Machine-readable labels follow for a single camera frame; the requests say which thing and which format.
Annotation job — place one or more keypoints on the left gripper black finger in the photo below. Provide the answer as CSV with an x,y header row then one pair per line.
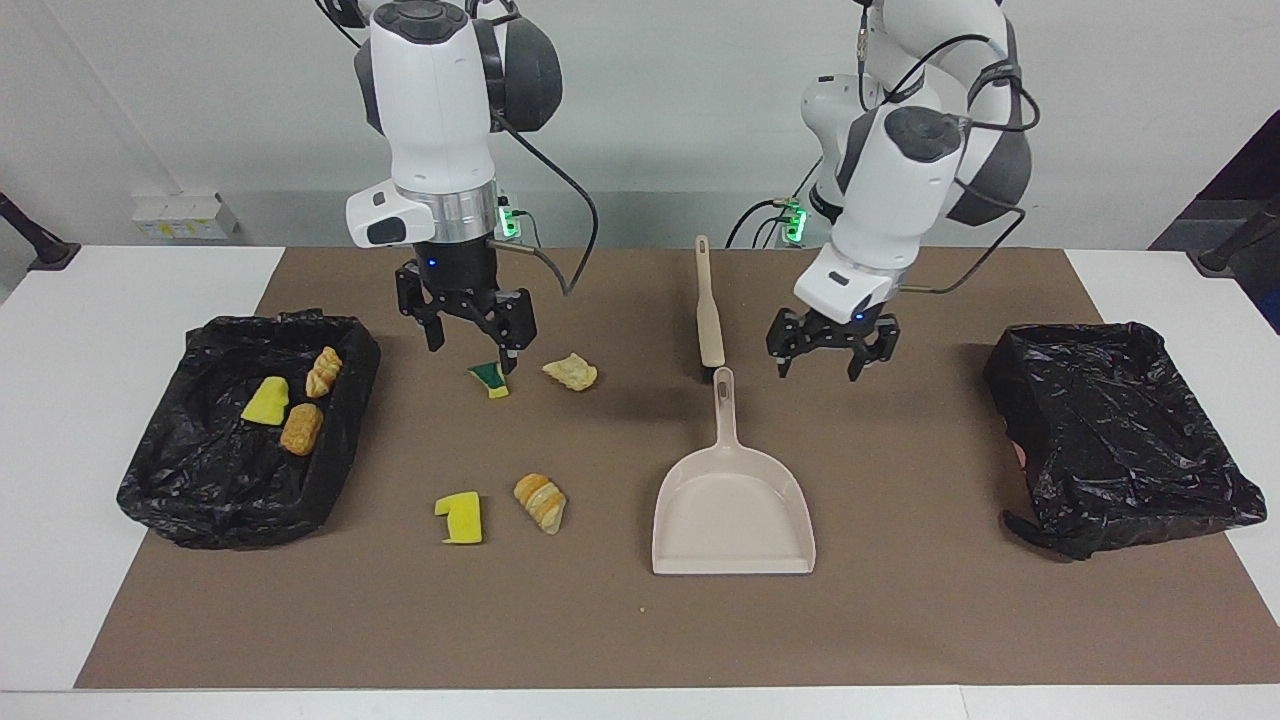
x,y
880,342
788,335

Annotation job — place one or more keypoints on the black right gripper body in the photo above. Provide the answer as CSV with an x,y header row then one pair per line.
x,y
455,280

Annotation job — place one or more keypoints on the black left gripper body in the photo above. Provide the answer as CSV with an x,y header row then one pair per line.
x,y
845,328

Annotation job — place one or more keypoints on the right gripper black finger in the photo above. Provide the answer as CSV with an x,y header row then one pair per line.
x,y
515,320
415,295

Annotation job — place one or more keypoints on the small striped bread roll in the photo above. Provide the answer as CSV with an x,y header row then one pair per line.
x,y
324,372

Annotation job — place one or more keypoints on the brown bread bun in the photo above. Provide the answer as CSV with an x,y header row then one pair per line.
x,y
302,430

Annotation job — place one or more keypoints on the wavy yellow green sponge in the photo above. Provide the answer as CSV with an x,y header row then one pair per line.
x,y
266,403

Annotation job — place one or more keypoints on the beige plastic dustpan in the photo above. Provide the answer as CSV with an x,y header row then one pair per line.
x,y
735,520

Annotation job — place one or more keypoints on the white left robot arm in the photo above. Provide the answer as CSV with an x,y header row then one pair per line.
x,y
900,190

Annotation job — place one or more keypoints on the black bag lined bin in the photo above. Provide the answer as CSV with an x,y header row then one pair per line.
x,y
190,480
1110,430

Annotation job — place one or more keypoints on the green yellow sponge wedge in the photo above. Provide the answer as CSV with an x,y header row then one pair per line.
x,y
488,382

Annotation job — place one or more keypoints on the pale crumpled bread piece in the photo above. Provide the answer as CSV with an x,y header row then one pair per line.
x,y
572,372

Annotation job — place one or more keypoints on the striped croissant bread piece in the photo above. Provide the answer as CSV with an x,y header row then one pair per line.
x,y
541,503

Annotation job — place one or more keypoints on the notched yellow sponge piece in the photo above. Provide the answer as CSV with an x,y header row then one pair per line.
x,y
462,520

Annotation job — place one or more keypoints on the brown table mat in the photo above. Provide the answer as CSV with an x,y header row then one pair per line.
x,y
640,620

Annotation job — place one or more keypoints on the dark furniture panel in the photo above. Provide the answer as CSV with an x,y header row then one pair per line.
x,y
1255,175

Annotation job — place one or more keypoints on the white wall socket boxes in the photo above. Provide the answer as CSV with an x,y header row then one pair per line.
x,y
185,216

